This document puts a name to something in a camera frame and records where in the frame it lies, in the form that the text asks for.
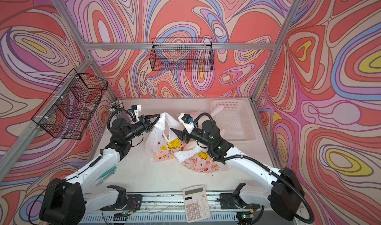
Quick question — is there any white printed plastic bag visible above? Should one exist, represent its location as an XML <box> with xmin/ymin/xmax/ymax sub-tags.
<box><xmin>174</xmin><ymin>141</ymin><xmax>231</xmax><ymax>173</ymax></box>

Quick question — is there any green pen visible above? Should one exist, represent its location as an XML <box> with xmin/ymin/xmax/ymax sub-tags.
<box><xmin>98</xmin><ymin>165</ymin><xmax>118</xmax><ymax>183</ymax></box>

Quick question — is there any metal pen cup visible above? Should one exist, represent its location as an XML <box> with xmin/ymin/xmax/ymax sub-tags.
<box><xmin>109</xmin><ymin>100</ymin><xmax>125</xmax><ymax>119</ymax></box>

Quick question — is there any black wire basket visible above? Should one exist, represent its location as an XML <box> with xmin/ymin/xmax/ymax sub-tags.
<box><xmin>149</xmin><ymin>37</ymin><xmax>214</xmax><ymax>72</ymax></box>
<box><xmin>31</xmin><ymin>69</ymin><xmax>108</xmax><ymax>140</ymax></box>

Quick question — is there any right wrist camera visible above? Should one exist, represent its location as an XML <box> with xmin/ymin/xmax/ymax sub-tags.
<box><xmin>178</xmin><ymin>113</ymin><xmax>198</xmax><ymax>134</ymax></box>

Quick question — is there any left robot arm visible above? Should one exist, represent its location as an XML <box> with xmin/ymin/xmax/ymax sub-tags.
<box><xmin>39</xmin><ymin>114</ymin><xmax>160</xmax><ymax>225</ymax></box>

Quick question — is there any pink desk calculator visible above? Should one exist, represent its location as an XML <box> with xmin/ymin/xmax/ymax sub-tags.
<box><xmin>183</xmin><ymin>185</ymin><xmax>211</xmax><ymax>223</ymax></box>

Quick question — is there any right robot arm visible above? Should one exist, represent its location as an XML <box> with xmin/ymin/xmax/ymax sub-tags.
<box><xmin>171</xmin><ymin>120</ymin><xmax>315</xmax><ymax>224</ymax></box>

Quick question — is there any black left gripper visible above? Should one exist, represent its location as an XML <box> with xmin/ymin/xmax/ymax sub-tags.
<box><xmin>123</xmin><ymin>115</ymin><xmax>160</xmax><ymax>145</ymax></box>

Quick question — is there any white plastic basket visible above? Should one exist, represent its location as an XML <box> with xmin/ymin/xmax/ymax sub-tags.
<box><xmin>210</xmin><ymin>99</ymin><xmax>258</xmax><ymax>141</ymax></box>

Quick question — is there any black wire basket left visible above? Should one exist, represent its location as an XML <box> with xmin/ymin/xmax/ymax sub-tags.
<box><xmin>31</xmin><ymin>69</ymin><xmax>108</xmax><ymax>140</ymax></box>

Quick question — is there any black wire basket rear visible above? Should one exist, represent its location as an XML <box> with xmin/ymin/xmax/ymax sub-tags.
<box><xmin>149</xmin><ymin>37</ymin><xmax>214</xmax><ymax>72</ymax></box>

